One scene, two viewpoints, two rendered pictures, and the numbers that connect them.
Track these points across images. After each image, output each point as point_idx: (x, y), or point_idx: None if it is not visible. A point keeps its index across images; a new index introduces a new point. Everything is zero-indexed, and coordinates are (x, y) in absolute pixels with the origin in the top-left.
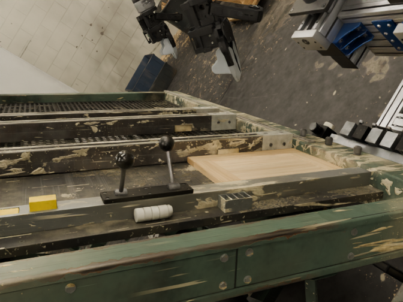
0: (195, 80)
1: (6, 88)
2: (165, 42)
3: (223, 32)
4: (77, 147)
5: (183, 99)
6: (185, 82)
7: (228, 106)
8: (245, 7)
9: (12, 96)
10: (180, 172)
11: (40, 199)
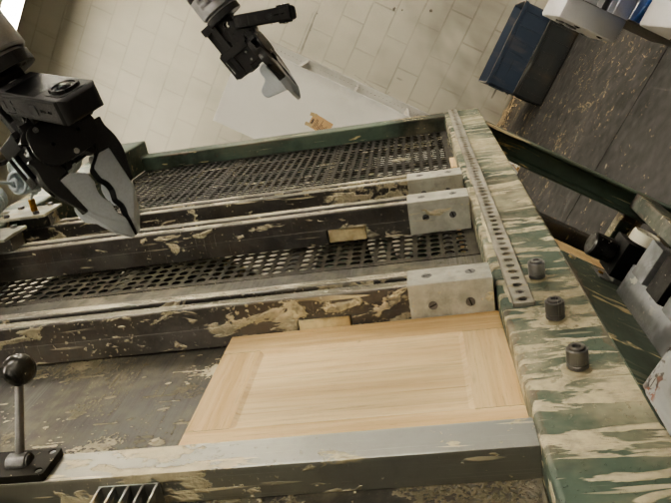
0: (606, 49)
1: (264, 110)
2: (263, 71)
3: (32, 150)
4: (24, 325)
5: (452, 136)
6: (589, 55)
7: (649, 110)
8: (44, 92)
9: (176, 155)
10: (181, 381)
11: None
